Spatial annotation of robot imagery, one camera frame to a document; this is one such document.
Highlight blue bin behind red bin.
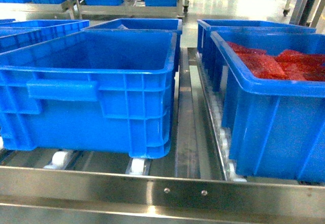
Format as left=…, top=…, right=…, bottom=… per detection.
left=198, top=19, right=324, bottom=92

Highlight red parts in bin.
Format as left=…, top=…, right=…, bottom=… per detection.
left=227, top=42, right=324, bottom=82

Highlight blue bin with red parts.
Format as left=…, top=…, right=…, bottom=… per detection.
left=210, top=31, right=324, bottom=182

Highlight stainless steel flow rack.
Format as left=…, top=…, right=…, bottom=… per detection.
left=0, top=0, right=325, bottom=224

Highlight empty blue plastic bin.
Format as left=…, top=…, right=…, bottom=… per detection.
left=1, top=29, right=177, bottom=159

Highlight blue bin behind empty bin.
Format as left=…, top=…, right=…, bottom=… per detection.
left=85, top=18, right=183, bottom=72

